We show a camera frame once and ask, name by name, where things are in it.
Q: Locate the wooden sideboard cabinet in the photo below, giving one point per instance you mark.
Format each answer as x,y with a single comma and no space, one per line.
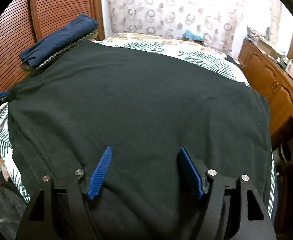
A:
274,84

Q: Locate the floral bed quilt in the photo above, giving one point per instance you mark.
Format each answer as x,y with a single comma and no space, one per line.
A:
160,39

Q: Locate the folded navy blue garment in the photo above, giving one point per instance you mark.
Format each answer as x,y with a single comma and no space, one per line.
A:
73,33

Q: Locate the wooden louvered wardrobe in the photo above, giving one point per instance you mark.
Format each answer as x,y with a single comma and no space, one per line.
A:
25,22

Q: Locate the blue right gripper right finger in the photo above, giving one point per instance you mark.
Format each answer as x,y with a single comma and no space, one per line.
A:
189,176

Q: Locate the pink circle pattern curtain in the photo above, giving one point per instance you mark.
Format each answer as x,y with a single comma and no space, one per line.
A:
222,24

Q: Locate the cardboard box on sideboard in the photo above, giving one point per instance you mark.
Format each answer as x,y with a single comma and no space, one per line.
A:
265,47

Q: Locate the blue item behind bed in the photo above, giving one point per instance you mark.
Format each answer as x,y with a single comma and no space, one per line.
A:
189,35

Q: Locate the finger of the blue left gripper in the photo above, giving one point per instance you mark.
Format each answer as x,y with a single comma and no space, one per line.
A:
4,94

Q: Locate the black printed t-shirt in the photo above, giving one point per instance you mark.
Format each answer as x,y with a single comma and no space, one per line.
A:
230,208

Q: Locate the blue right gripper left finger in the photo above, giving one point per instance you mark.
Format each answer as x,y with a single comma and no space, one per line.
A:
97,177

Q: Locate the palm leaf print bedsheet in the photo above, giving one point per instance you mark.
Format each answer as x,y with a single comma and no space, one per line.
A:
186,52

